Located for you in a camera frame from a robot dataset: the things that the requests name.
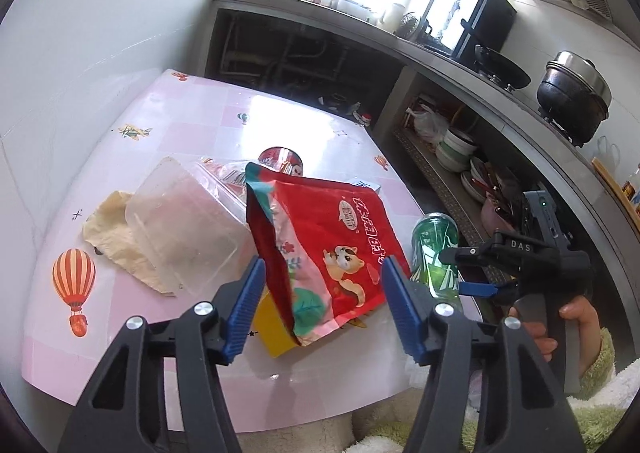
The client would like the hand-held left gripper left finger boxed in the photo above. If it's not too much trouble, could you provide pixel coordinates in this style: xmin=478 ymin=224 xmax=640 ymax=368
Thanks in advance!
xmin=57 ymin=255 xmax=267 ymax=453

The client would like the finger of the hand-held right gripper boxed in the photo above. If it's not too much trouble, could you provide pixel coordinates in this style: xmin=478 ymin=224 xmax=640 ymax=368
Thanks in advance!
xmin=457 ymin=280 xmax=516 ymax=301
xmin=439 ymin=242 xmax=501 ymax=266

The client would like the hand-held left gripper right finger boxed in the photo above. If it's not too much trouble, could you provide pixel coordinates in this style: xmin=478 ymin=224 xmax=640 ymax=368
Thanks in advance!
xmin=381 ymin=254 xmax=586 ymax=453

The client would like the green soda can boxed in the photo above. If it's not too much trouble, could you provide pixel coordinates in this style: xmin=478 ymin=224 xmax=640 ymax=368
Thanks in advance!
xmin=410 ymin=213 xmax=463 ymax=314

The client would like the yellow cardboard box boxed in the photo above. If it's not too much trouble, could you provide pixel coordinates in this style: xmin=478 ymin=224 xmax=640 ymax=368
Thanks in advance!
xmin=251 ymin=290 xmax=301 ymax=359

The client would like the clear plastic container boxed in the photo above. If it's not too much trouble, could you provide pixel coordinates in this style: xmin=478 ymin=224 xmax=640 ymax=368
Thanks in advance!
xmin=125 ymin=160 xmax=253 ymax=296

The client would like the red snack bag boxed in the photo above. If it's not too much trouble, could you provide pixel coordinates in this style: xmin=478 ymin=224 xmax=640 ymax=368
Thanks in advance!
xmin=245 ymin=162 xmax=388 ymax=346

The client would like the blue white small box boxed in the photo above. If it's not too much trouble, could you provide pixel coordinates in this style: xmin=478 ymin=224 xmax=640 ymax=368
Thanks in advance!
xmin=350 ymin=178 xmax=383 ymax=196

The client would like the red drink can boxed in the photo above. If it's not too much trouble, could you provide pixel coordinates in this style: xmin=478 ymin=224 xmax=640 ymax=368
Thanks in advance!
xmin=257 ymin=146 xmax=304 ymax=177

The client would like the beige cloth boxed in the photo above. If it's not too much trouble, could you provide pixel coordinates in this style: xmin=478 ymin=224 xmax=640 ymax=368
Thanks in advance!
xmin=82 ymin=157 xmax=181 ymax=296

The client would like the person's right forearm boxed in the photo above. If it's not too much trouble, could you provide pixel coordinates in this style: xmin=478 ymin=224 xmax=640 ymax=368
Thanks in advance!
xmin=577 ymin=327 xmax=618 ymax=401

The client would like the person's right hand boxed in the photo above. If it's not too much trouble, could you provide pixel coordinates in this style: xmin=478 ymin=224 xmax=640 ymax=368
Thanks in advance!
xmin=510 ymin=295 xmax=601 ymax=376

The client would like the pink plastic basin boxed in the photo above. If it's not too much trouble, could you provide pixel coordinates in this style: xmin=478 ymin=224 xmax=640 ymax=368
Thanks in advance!
xmin=480 ymin=193 xmax=526 ymax=234

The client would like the pile of plates and utensils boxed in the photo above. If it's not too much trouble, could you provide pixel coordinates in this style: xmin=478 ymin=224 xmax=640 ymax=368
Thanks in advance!
xmin=460 ymin=155 xmax=526 ymax=206

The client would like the perforated metal shelf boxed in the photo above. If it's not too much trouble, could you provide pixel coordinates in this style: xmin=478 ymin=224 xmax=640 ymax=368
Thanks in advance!
xmin=392 ymin=125 xmax=506 ymax=284

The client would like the wooden cutting board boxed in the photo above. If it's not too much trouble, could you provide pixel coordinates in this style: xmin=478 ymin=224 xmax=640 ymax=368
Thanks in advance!
xmin=591 ymin=157 xmax=640 ymax=234

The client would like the stack of white bowls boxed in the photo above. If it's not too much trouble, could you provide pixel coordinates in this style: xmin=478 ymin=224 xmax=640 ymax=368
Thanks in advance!
xmin=435 ymin=127 xmax=478 ymax=172

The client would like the white plastic bag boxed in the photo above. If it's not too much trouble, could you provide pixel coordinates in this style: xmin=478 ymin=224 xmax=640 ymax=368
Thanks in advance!
xmin=412 ymin=105 xmax=451 ymax=144

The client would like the concrete kitchen counter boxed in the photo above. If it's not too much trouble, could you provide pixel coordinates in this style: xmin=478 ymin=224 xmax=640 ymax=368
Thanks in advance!
xmin=212 ymin=0 xmax=640 ymax=329

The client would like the green fleece robe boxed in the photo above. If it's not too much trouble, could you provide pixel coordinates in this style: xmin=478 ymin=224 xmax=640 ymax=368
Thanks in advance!
xmin=350 ymin=403 xmax=626 ymax=453

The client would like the black cooking pot with lid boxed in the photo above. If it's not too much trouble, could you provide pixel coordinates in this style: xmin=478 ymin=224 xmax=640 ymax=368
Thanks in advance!
xmin=536 ymin=50 xmax=612 ymax=146

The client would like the black wok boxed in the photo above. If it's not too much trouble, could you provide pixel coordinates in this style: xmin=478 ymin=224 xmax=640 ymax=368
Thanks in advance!
xmin=472 ymin=44 xmax=532 ymax=90

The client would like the metal strainer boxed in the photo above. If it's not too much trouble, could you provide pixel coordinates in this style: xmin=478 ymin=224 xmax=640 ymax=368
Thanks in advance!
xmin=397 ymin=12 xmax=423 ymax=40

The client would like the black countertop oven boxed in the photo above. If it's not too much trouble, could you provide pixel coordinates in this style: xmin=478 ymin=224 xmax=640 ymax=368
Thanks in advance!
xmin=422 ymin=0 xmax=517 ymax=58

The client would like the white jug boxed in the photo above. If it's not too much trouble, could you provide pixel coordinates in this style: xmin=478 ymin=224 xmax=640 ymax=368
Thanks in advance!
xmin=380 ymin=3 xmax=406 ymax=31

